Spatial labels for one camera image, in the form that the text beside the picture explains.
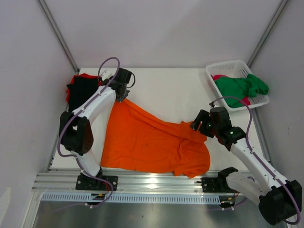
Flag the white slotted cable duct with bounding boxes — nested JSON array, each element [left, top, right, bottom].
[[41, 192, 221, 205]]

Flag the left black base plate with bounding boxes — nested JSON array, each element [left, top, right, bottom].
[[76, 169, 118, 191]]

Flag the green t shirt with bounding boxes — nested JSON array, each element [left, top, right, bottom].
[[212, 74, 269, 105]]

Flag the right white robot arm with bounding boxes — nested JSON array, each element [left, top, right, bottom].
[[190, 107, 302, 225]]

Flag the white plastic basket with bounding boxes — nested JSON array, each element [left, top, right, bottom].
[[205, 60, 270, 109]]

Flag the aluminium mounting rail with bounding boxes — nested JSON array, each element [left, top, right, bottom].
[[32, 169, 218, 195]]

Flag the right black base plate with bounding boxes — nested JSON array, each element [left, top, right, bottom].
[[197, 167, 238, 193]]

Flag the black folded t shirt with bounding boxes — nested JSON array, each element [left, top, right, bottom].
[[66, 75, 100, 112]]

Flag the red folded t shirt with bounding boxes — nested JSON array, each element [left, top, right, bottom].
[[65, 73, 100, 103]]

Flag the orange t shirt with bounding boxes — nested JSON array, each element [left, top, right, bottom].
[[100, 99, 210, 178]]

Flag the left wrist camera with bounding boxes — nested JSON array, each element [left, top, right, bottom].
[[100, 70, 113, 81]]

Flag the pink t shirt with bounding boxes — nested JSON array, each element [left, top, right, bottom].
[[212, 75, 250, 108]]

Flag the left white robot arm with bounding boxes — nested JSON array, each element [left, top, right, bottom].
[[57, 68, 136, 190]]

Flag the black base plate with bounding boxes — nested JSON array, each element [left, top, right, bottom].
[[197, 167, 238, 193], [76, 169, 118, 191]]

